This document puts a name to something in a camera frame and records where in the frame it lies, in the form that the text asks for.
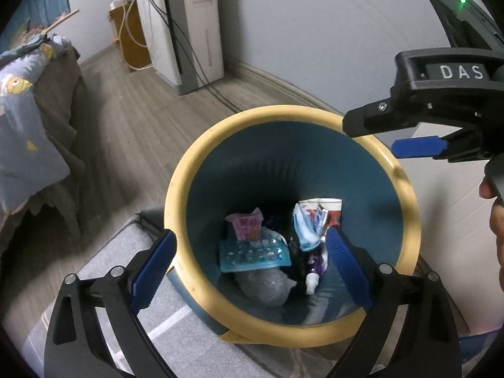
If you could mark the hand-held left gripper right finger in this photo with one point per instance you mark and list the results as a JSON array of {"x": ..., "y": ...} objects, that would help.
[{"x": 348, "y": 267}]

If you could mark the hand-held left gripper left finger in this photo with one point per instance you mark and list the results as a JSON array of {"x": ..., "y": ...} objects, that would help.
[{"x": 153, "y": 271}]

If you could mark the blue face mask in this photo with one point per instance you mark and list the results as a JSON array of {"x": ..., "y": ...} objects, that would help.
[{"x": 307, "y": 236}]

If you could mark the blue bin with yellow rim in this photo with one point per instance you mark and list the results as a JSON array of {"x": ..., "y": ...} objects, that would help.
[{"x": 275, "y": 165}]

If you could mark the white air purifier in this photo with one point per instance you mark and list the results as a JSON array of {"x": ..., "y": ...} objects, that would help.
[{"x": 197, "y": 27}]

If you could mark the wooden nightstand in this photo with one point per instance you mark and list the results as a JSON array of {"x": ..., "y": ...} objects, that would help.
[{"x": 134, "y": 47}]

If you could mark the pink wrapper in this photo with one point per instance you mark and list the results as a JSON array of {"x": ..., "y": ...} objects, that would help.
[{"x": 246, "y": 226}]

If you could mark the white cabinet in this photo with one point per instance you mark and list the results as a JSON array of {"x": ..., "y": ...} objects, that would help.
[{"x": 445, "y": 204}]

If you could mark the person's right hand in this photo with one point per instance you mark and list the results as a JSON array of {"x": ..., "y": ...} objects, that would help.
[{"x": 498, "y": 232}]

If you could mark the teal blister pack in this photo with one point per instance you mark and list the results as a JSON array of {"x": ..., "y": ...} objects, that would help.
[{"x": 252, "y": 256}]

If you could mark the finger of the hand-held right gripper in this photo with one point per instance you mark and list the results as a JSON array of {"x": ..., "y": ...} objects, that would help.
[
  {"x": 417, "y": 147},
  {"x": 378, "y": 120}
]

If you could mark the purple tube with white cap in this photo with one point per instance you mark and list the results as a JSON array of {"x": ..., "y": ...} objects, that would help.
[{"x": 315, "y": 264}]

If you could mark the bed with blue quilt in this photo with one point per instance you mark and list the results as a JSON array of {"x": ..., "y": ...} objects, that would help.
[{"x": 23, "y": 126}]

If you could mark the white plastic bag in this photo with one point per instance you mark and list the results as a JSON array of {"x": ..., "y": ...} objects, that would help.
[{"x": 264, "y": 287}]

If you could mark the grey checked cushion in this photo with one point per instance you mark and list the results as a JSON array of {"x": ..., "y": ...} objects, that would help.
[{"x": 106, "y": 252}]

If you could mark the grey bed skirt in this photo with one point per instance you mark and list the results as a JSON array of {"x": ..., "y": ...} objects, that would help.
[{"x": 67, "y": 106}]

